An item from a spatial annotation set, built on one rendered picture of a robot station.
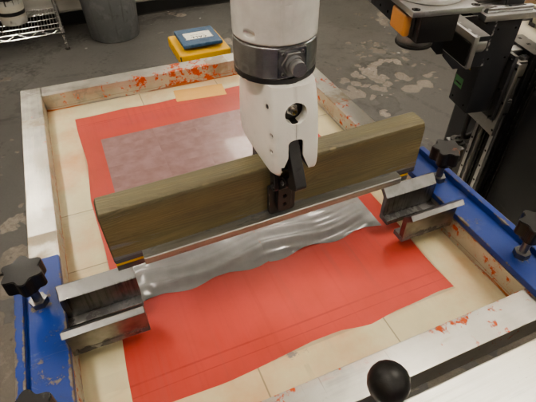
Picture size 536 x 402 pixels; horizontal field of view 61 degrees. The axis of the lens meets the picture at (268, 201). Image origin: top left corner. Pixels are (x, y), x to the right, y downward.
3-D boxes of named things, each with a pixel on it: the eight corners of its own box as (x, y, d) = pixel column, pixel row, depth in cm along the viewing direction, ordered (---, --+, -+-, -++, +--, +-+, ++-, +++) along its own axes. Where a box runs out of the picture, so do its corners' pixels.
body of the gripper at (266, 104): (339, 66, 39) (328, 169, 46) (288, 23, 45) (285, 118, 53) (257, 84, 36) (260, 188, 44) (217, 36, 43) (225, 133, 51)
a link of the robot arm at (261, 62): (341, 45, 37) (338, 76, 39) (294, 8, 43) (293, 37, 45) (257, 62, 35) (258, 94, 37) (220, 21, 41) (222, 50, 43)
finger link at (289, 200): (307, 175, 46) (304, 221, 51) (293, 158, 48) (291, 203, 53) (278, 183, 45) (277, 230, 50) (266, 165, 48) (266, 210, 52)
